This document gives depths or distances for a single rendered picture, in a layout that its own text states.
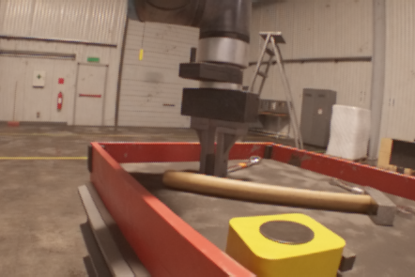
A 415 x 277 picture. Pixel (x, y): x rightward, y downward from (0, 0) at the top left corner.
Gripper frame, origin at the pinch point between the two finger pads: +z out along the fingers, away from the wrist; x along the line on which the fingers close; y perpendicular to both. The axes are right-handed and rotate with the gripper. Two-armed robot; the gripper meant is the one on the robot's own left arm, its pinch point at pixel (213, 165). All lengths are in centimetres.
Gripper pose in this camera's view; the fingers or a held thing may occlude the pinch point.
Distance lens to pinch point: 51.1
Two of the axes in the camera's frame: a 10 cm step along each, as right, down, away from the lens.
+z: -0.9, 9.9, 1.2
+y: 5.6, -0.5, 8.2
